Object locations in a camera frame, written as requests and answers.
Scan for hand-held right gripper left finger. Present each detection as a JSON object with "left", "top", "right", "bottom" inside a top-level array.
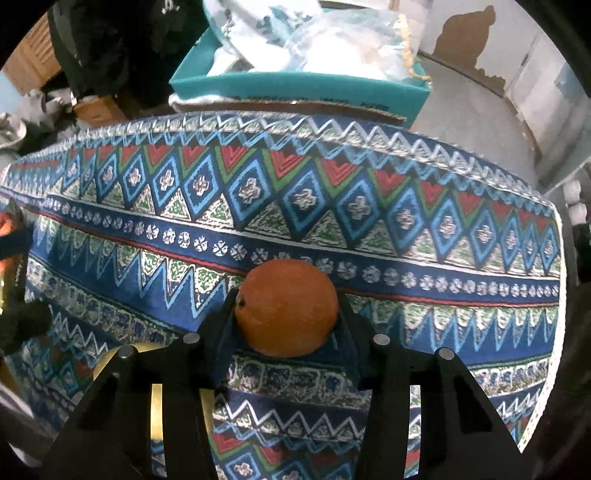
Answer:
[{"left": 44, "top": 290, "right": 251, "bottom": 480}]

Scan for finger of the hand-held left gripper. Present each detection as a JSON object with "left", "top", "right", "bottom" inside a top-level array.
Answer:
[
  {"left": 0, "top": 230, "right": 34, "bottom": 260},
  {"left": 0, "top": 301, "right": 52, "bottom": 357}
]

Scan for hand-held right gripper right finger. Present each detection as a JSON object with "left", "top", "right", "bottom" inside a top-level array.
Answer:
[{"left": 331, "top": 299, "right": 526, "bottom": 480}]

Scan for gold round plate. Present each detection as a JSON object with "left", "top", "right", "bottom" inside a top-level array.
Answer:
[{"left": 92, "top": 344, "right": 164, "bottom": 441}]

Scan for blue patterned tablecloth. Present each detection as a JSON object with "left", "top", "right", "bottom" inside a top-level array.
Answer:
[{"left": 0, "top": 111, "right": 566, "bottom": 480}]

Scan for brown cardboard box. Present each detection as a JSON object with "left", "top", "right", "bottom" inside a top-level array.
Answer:
[{"left": 73, "top": 95, "right": 139, "bottom": 125}]

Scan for wooden cabinet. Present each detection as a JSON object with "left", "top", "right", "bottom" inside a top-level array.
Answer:
[{"left": 2, "top": 11, "right": 63, "bottom": 95}]

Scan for pile of dark clothes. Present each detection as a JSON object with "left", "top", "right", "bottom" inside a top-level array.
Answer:
[{"left": 48, "top": 0, "right": 218, "bottom": 109}]

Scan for teal box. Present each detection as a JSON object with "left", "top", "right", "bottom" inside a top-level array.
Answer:
[{"left": 168, "top": 14, "right": 432, "bottom": 127}]

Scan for clear plastic bags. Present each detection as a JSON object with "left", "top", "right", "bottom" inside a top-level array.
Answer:
[{"left": 203, "top": 0, "right": 419, "bottom": 84}]

